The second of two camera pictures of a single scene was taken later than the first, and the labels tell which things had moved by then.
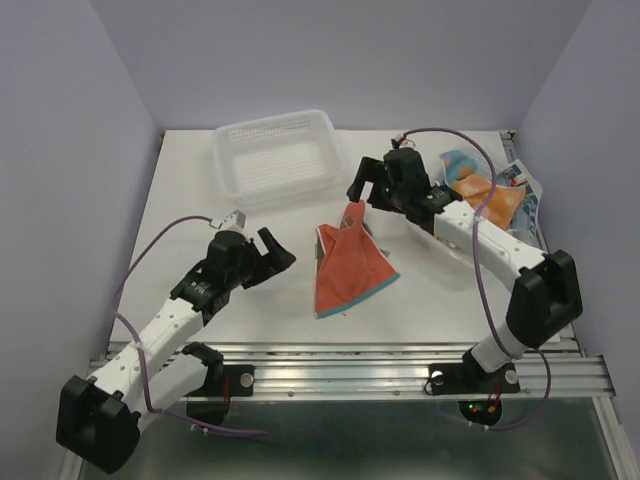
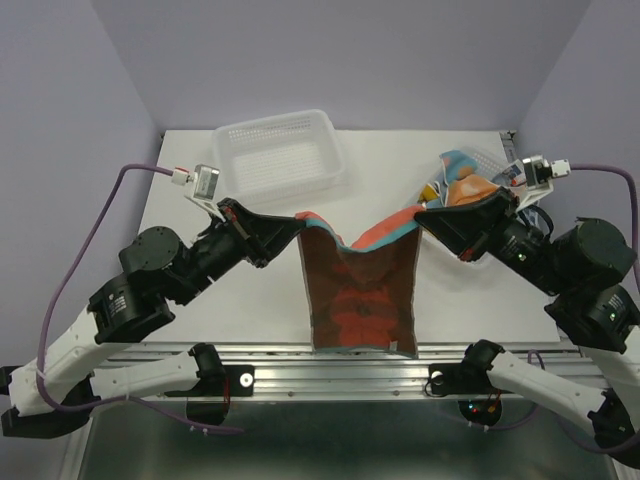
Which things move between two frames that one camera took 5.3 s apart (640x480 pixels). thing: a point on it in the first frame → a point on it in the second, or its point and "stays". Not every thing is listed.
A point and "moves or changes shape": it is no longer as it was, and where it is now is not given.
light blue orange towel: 457,164 stays
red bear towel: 349,264 moves or changes shape
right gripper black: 369,169 → 464,227
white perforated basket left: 272,157 stays
